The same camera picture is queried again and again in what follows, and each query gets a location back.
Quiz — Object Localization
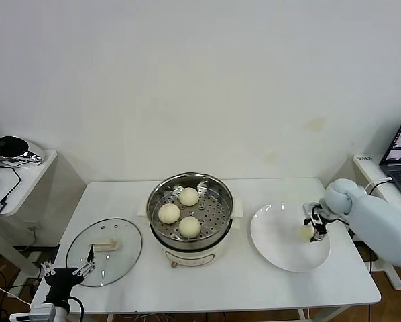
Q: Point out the cream electric cooking pot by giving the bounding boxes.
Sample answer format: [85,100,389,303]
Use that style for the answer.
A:
[137,197,244,269]

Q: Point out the white side table with laptop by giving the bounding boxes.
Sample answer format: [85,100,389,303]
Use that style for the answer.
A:
[351,154,401,291]

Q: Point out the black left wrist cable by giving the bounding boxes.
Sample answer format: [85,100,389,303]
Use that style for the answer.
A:
[68,295,86,319]

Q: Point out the glass lid with cream handle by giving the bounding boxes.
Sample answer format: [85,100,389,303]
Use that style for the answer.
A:
[65,218,144,288]

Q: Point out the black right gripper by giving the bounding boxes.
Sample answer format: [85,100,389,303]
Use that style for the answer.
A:
[302,202,329,243]

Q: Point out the shiny chrome helmet-shaped object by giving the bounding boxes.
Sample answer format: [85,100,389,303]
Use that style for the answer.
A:
[0,135,46,166]

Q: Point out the white floor cable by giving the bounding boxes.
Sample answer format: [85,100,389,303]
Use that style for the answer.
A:
[0,280,32,306]

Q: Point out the stainless steel steamer basket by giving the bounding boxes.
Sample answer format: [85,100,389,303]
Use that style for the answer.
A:
[146,172,234,248]

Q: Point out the white side table with chrome object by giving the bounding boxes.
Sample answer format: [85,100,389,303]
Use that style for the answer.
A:
[0,149,87,292]

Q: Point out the white steamed baozi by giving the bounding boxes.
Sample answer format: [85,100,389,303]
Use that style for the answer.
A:
[178,187,199,207]
[157,203,181,225]
[296,225,314,243]
[178,216,202,239]

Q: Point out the white laptop cable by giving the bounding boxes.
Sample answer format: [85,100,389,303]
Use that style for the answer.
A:
[363,176,394,195]

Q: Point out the black cable on side table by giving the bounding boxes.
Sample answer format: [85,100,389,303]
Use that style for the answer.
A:
[0,163,22,205]

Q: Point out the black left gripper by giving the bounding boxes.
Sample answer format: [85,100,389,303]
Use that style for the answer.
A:
[40,244,97,305]

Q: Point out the white round plate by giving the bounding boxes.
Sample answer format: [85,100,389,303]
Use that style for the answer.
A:
[249,202,332,273]

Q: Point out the black cable with adapter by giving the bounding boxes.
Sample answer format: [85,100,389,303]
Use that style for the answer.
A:
[367,180,394,197]

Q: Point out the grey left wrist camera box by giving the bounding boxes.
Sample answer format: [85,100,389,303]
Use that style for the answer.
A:
[9,303,56,322]

